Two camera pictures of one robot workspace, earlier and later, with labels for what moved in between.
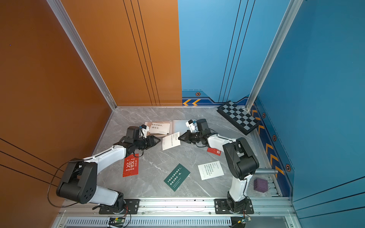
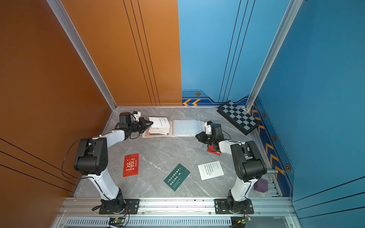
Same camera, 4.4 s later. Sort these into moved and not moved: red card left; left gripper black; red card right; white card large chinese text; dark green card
Moved: left gripper black
Not moved: red card left; dark green card; white card large chinese text; red card right
